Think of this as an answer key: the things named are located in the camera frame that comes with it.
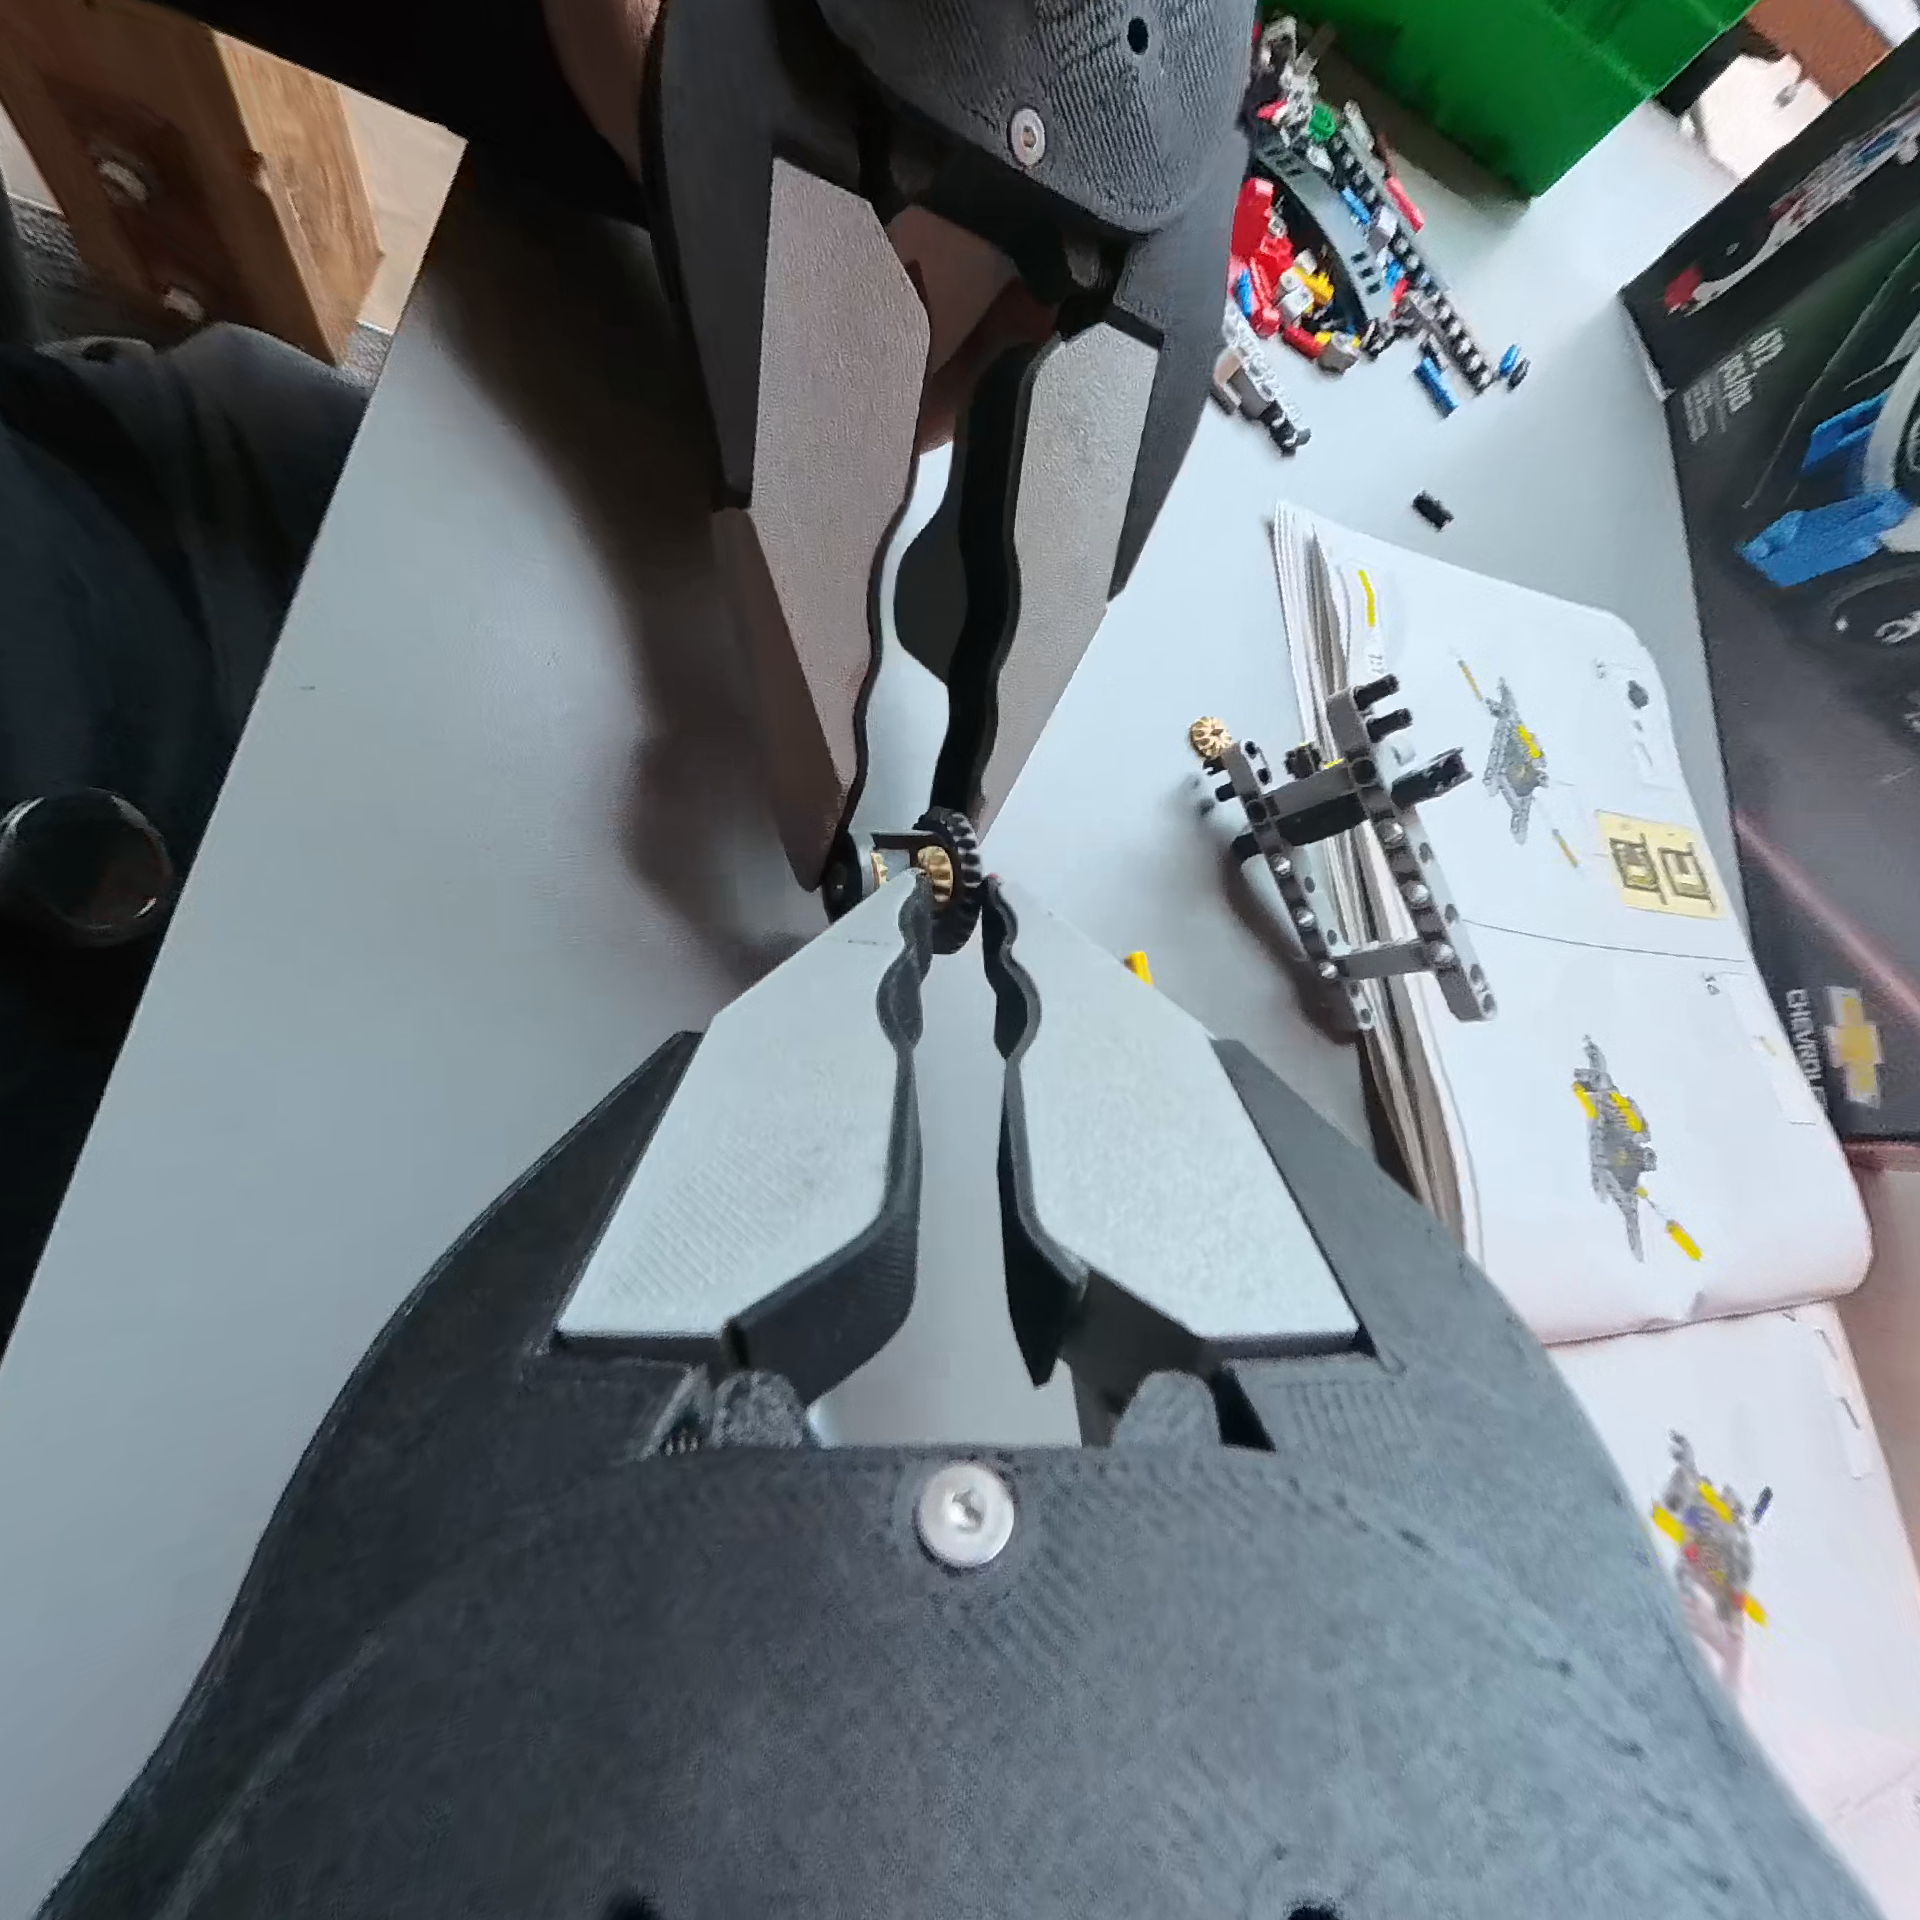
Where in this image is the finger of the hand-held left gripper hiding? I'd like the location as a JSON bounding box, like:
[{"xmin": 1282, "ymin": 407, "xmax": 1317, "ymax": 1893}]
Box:
[
  {"xmin": 892, "ymin": 281, "xmax": 1170, "ymax": 823},
  {"xmin": 715, "ymin": 155, "xmax": 932, "ymax": 891}
]

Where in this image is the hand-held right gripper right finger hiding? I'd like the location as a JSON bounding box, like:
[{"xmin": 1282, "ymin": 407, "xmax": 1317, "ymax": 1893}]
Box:
[{"xmin": 980, "ymin": 876, "xmax": 1365, "ymax": 1392}]

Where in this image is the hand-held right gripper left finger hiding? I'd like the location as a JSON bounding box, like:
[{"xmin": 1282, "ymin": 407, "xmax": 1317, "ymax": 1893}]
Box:
[{"xmin": 554, "ymin": 870, "xmax": 942, "ymax": 1415}]

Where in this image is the grey toy differential gear assembly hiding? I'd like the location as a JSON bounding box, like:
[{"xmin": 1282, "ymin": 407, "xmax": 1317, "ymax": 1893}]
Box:
[{"xmin": 818, "ymin": 806, "xmax": 993, "ymax": 961}]

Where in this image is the grey beam frame assembly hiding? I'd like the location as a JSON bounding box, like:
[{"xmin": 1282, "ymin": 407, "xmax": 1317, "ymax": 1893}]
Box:
[{"xmin": 1197, "ymin": 676, "xmax": 1505, "ymax": 1036}]

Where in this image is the black toy set box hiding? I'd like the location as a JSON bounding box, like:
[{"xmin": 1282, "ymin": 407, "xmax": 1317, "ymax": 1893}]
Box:
[{"xmin": 1616, "ymin": 29, "xmax": 1920, "ymax": 1144}]

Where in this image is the person's left hand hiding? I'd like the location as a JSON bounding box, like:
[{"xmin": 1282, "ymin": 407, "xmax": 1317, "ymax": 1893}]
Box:
[{"xmin": 885, "ymin": 208, "xmax": 1054, "ymax": 454}]

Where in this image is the pile of loose toy bricks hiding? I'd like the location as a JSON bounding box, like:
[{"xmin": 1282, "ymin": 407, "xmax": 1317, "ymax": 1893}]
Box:
[{"xmin": 1209, "ymin": 14, "xmax": 1533, "ymax": 454}]

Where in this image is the building instruction booklet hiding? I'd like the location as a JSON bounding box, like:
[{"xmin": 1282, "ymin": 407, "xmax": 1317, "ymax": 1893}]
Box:
[{"xmin": 1270, "ymin": 504, "xmax": 1920, "ymax": 1920}]

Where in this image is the green plastic bin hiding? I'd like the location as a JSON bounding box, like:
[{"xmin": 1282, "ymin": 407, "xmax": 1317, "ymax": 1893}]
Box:
[{"xmin": 1256, "ymin": 0, "xmax": 1763, "ymax": 199}]

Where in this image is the black round badge reel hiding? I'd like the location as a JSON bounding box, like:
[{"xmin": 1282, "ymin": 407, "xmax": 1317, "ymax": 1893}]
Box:
[{"xmin": 0, "ymin": 788, "xmax": 179, "ymax": 950}]

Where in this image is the wooden cabinet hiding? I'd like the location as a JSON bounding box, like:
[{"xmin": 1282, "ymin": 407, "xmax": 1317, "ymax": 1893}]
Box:
[{"xmin": 0, "ymin": 0, "xmax": 388, "ymax": 367}]

